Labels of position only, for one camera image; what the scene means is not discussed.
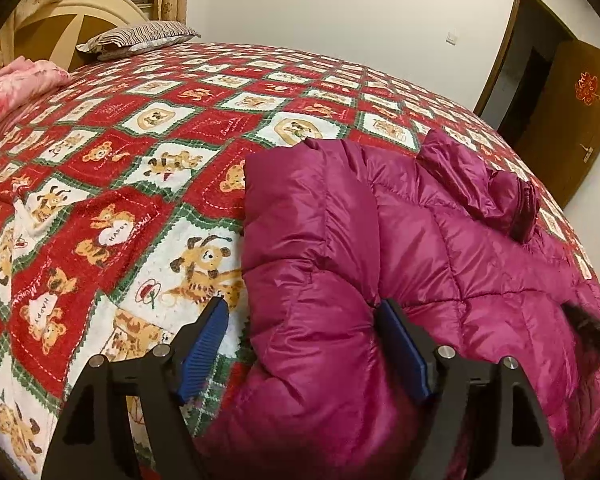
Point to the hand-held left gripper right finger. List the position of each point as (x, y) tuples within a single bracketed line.
[(405, 350)]

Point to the brown door frame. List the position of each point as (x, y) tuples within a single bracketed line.
[(510, 25)]

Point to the red paper door decoration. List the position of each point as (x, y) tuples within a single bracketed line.
[(586, 89)]

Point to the pink floral quilt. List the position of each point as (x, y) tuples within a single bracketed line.
[(15, 85)]

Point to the magenta puffer jacket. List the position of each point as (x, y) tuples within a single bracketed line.
[(320, 240)]

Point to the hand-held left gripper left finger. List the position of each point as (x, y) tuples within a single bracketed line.
[(202, 350)]

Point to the brown wooden door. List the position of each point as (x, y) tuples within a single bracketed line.
[(575, 125)]

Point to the red bear printed blanket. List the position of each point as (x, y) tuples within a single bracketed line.
[(130, 170)]

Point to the striped pillow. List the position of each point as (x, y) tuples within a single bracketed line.
[(140, 35)]

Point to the cream wooden headboard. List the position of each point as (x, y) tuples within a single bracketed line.
[(55, 30)]

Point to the white wall switch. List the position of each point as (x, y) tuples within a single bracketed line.
[(452, 37)]

